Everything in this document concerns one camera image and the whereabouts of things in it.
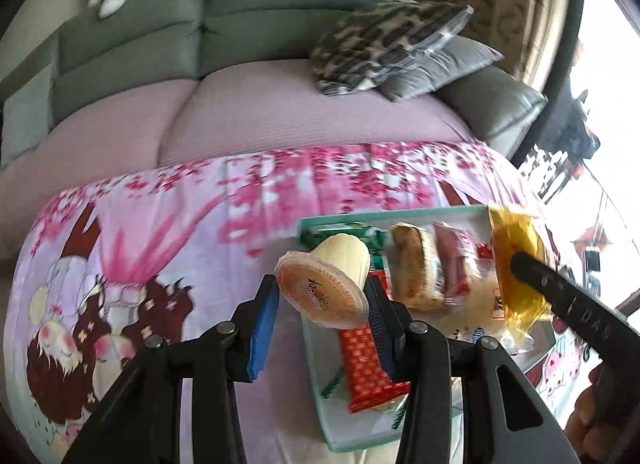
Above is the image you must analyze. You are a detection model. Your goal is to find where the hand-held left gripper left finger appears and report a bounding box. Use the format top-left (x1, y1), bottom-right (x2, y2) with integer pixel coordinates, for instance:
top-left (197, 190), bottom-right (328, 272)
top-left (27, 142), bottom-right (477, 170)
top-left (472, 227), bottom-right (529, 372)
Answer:
top-left (60, 275), bottom-right (282, 464)

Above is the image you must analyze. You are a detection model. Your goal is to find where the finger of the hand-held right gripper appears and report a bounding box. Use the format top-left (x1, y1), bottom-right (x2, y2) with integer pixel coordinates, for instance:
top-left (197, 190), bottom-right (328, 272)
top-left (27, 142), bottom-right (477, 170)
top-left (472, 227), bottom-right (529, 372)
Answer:
top-left (510, 251), bottom-right (571, 309)

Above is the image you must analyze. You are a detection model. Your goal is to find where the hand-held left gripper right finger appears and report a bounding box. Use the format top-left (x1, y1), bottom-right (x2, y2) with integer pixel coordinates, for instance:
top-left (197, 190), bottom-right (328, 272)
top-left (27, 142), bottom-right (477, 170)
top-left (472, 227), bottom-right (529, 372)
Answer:
top-left (362, 274), bottom-right (581, 464)

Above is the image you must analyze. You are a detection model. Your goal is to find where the bright red wafer packet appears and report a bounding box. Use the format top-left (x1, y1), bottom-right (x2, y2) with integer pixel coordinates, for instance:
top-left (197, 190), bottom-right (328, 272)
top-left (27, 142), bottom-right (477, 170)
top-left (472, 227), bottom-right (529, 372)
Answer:
top-left (339, 319), bottom-right (412, 414)

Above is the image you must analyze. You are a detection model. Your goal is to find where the yellow cake packet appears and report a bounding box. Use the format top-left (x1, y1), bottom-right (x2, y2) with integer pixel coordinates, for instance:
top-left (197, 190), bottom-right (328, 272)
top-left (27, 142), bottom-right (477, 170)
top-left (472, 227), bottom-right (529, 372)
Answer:
top-left (487, 203), bottom-right (553, 339)

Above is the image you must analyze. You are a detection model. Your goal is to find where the tan bread packet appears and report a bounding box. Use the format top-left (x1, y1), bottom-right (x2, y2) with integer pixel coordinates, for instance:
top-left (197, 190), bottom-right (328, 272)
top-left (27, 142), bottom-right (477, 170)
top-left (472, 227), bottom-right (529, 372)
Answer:
top-left (387, 223), bottom-right (447, 312)

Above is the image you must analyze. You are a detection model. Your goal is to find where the cream jelly cup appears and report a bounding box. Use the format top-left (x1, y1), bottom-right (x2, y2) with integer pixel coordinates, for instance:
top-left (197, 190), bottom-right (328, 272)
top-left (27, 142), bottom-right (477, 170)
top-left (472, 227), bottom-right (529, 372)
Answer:
top-left (274, 233), bottom-right (372, 329)

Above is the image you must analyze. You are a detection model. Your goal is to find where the pink biscuit packet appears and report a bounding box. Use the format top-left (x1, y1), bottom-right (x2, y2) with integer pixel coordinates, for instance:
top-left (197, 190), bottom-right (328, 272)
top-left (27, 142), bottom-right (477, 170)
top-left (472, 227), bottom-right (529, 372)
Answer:
top-left (432, 221), bottom-right (483, 299)

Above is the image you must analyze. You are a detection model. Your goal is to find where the green biscuit packet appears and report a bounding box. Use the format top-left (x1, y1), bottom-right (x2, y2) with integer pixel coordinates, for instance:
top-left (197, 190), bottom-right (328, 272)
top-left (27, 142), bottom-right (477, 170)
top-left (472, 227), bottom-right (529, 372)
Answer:
top-left (300, 224), bottom-right (388, 257)

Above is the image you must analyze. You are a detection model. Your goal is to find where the teal shallow box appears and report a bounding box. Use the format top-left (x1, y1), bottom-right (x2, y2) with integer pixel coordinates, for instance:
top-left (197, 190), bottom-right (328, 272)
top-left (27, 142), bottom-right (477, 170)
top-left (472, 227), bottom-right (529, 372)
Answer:
top-left (296, 204), bottom-right (558, 454)

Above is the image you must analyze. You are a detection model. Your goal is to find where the person's right hand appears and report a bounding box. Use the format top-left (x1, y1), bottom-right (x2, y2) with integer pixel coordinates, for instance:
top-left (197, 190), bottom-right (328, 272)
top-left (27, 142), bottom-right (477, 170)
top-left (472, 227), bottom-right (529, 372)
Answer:
top-left (565, 364), bottom-right (621, 464)

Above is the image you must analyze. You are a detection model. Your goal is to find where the pink printed blanket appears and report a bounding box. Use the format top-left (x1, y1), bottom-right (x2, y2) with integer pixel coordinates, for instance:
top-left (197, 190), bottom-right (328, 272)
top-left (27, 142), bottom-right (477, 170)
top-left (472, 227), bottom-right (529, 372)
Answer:
top-left (10, 140), bottom-right (601, 464)

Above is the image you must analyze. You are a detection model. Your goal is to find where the pink sofa seat cover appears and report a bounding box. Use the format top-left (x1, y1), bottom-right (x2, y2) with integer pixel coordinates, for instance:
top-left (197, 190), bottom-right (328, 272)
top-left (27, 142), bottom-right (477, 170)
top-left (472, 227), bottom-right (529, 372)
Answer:
top-left (0, 58), bottom-right (473, 265)

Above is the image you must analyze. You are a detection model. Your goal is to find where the dark grey pillow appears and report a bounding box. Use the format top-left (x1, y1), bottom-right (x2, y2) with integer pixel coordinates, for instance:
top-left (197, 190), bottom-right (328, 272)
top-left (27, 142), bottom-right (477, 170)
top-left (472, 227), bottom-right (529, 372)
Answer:
top-left (380, 36), bottom-right (505, 103)

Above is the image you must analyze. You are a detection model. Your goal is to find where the beige patterned curtain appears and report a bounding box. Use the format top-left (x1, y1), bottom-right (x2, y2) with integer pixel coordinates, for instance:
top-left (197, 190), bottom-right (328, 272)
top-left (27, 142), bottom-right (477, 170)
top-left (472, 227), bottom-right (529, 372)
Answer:
top-left (420, 0), bottom-right (576, 89)

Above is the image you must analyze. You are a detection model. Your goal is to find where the black and white patterned pillow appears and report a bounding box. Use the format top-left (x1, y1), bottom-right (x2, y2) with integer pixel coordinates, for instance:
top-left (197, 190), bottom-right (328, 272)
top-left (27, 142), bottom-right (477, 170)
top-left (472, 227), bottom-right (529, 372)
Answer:
top-left (310, 0), bottom-right (475, 97)

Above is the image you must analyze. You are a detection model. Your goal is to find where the light grey pillow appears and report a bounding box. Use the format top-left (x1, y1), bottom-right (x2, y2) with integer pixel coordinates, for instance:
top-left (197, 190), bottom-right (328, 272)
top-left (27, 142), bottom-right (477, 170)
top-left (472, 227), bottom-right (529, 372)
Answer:
top-left (0, 64), bottom-right (55, 155)

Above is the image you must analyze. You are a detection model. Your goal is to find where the grey sofa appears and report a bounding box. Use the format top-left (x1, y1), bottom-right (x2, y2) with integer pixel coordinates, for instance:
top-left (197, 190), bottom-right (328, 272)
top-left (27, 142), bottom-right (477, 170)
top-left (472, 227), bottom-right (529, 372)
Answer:
top-left (0, 0), bottom-right (550, 169)

